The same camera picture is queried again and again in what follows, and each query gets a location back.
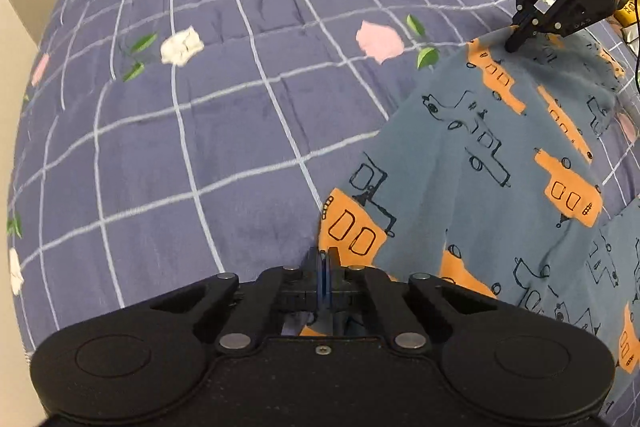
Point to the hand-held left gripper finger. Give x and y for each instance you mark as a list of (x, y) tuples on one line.
[(328, 281), (320, 281)]

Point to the yellow object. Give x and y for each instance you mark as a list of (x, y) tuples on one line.
[(627, 14)]

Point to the blue pants with orange print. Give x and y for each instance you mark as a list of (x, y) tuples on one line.
[(450, 147)]

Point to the purple checked floral blanket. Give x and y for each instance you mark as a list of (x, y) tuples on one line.
[(200, 132)]

